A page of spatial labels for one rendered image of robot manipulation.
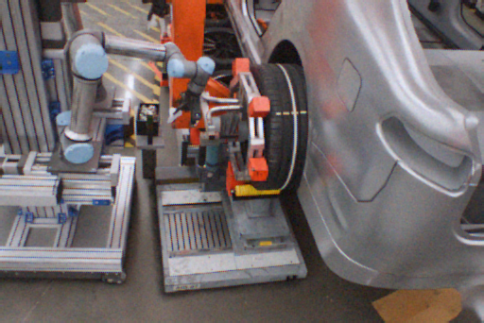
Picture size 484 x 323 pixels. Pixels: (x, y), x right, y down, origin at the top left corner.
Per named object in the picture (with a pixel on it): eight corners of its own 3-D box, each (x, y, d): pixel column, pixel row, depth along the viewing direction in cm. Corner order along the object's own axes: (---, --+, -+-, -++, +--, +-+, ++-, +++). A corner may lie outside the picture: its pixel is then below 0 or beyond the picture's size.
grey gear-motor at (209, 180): (258, 197, 312) (266, 159, 289) (196, 201, 302) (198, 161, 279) (252, 178, 325) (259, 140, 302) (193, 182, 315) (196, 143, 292)
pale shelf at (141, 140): (164, 148, 286) (164, 144, 284) (136, 149, 282) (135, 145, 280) (159, 109, 317) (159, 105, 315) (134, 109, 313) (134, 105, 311)
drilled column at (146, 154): (156, 177, 327) (156, 129, 299) (142, 177, 324) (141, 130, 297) (155, 167, 334) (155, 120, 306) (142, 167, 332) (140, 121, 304)
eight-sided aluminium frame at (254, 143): (253, 201, 239) (269, 116, 203) (241, 202, 237) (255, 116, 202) (233, 136, 278) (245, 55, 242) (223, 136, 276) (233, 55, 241)
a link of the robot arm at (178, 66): (162, 67, 197) (184, 70, 204) (170, 80, 190) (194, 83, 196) (166, 51, 193) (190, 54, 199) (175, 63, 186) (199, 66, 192)
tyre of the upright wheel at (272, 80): (271, 97, 286) (285, 200, 268) (233, 97, 281) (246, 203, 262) (306, 39, 225) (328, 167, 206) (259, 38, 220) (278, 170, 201)
